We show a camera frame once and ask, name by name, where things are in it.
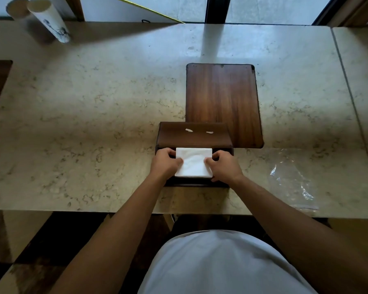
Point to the person's right thumb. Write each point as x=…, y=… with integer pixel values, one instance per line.
x=210, y=163

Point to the person's left thumb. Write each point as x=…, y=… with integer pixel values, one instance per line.
x=175, y=162

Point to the person's white shirt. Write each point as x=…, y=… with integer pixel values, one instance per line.
x=224, y=266

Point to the white printed paper cup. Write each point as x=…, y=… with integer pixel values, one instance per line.
x=50, y=19

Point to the dark wooden tissue box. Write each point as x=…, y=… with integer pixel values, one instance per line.
x=193, y=136

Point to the person's right forearm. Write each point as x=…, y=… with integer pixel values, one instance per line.
x=297, y=235

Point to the white tissue stack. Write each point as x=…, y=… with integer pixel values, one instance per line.
x=193, y=163

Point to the person's left hand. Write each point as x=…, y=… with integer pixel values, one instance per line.
x=162, y=166

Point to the person's right hand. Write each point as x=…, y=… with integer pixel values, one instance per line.
x=225, y=168

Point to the brown paper cup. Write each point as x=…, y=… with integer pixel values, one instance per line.
x=17, y=8

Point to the clear plastic wrapper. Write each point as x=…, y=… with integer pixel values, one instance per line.
x=294, y=183

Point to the person's left forearm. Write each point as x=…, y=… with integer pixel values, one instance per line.
x=110, y=238

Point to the dark wooden box lid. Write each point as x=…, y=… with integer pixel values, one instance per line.
x=223, y=104

